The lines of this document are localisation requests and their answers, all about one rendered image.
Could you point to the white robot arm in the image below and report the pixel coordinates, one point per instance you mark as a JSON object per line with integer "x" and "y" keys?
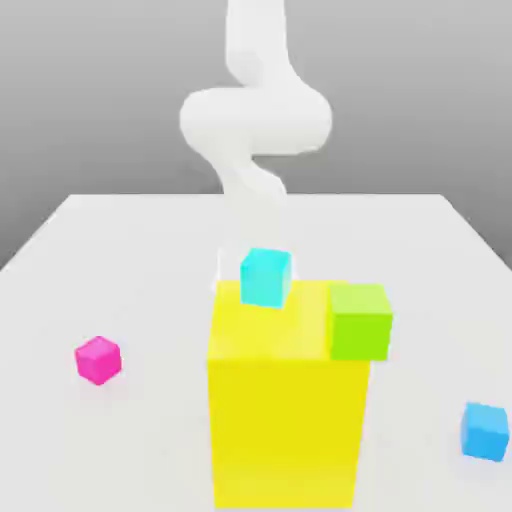
{"x": 256, "y": 120}

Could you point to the small cyan cube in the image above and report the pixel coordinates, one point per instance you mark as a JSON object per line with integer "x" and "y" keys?
{"x": 264, "y": 280}

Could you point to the small green cube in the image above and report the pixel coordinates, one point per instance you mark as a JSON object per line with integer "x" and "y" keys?
{"x": 360, "y": 332}

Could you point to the small pink cube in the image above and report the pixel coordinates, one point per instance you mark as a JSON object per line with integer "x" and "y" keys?
{"x": 98, "y": 362}

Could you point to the small blue cube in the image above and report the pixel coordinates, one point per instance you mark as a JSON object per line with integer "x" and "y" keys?
{"x": 484, "y": 434}

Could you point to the large yellow box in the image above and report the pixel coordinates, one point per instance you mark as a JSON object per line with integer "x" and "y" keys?
{"x": 286, "y": 420}

